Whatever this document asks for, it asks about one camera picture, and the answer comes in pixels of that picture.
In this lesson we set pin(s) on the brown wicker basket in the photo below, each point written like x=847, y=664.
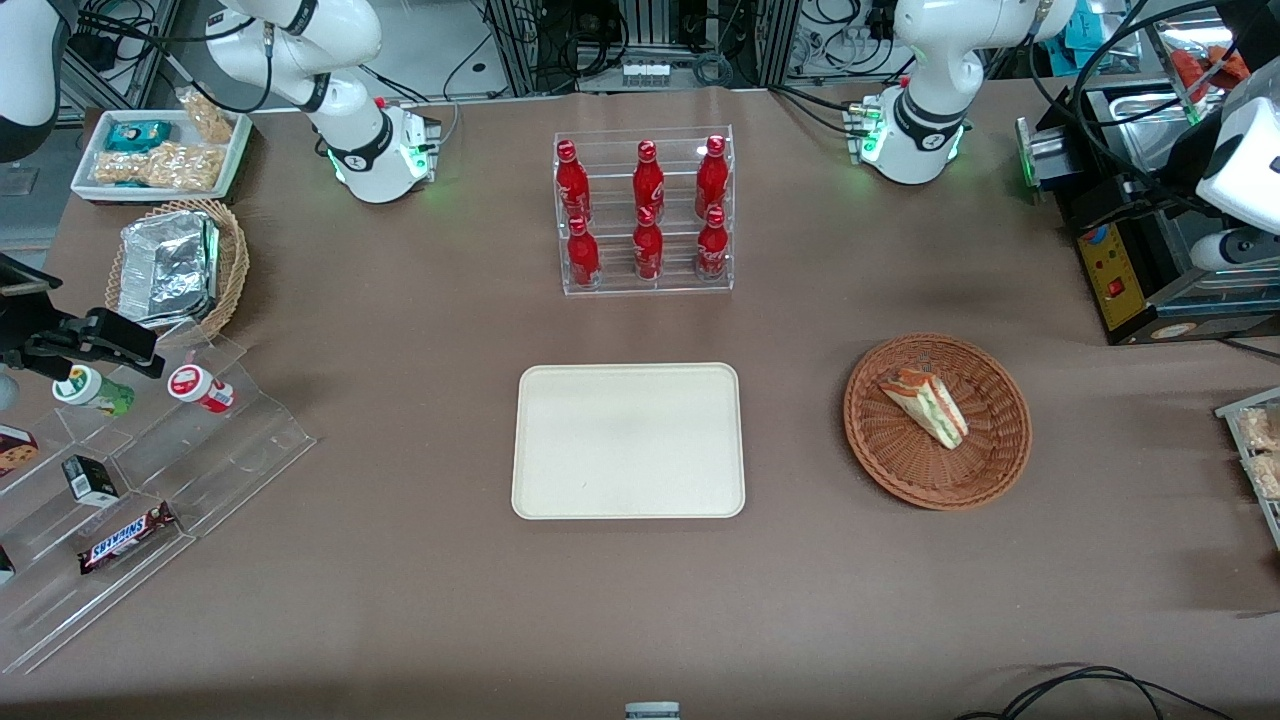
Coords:
x=985, y=450

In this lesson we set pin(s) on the teal box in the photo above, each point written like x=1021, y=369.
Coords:
x=1090, y=25

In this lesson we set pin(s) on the Snickers chocolate bar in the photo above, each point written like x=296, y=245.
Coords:
x=127, y=538

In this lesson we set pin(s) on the clear acrylic bottle rack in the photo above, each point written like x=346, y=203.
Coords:
x=610, y=200

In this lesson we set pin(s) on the clear wrapped snack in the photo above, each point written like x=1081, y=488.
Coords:
x=1268, y=476
x=1262, y=430

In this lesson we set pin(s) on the red cola bottle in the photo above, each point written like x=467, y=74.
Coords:
x=572, y=185
x=648, y=180
x=648, y=250
x=583, y=258
x=712, y=250
x=711, y=178

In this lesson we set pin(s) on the teal snack packet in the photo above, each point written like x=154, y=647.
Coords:
x=138, y=135

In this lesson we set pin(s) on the light wicker basket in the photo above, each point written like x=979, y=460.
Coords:
x=232, y=260

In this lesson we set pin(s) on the small black box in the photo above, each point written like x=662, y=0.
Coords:
x=90, y=480

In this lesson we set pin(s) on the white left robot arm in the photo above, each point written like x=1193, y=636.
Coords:
x=935, y=60

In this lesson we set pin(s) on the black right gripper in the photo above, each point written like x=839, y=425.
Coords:
x=20, y=325

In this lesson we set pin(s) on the cream plastic tray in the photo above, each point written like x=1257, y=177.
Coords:
x=625, y=440

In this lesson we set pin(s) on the silver foil package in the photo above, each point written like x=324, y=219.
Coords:
x=165, y=268

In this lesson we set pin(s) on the small clear peanut bag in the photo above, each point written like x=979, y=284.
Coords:
x=208, y=118

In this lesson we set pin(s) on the clear tray with snacks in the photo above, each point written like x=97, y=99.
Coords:
x=1232, y=410

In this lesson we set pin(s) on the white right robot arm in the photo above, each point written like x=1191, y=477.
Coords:
x=300, y=40

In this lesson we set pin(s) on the black food warmer machine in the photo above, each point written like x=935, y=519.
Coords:
x=1130, y=270

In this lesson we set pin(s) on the clear acrylic step display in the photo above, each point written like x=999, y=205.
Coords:
x=230, y=450

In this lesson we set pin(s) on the triangular sandwich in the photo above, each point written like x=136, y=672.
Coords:
x=928, y=405

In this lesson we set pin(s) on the white rectangular snack tray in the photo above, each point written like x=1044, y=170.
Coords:
x=85, y=180

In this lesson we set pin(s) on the small grey white device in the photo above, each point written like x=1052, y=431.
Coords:
x=652, y=711

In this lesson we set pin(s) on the red and white bottle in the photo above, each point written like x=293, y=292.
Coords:
x=200, y=388

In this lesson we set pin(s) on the large clear peanut bag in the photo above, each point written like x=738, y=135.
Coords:
x=165, y=165

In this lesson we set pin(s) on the white power strip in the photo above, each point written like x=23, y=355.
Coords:
x=646, y=73

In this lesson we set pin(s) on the brown cookie box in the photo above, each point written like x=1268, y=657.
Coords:
x=14, y=450

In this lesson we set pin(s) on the green and white bottle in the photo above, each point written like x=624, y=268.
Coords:
x=92, y=390

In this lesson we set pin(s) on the orange red food items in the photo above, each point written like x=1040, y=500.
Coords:
x=1210, y=68

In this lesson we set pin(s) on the dark packet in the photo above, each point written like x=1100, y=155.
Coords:
x=5, y=565

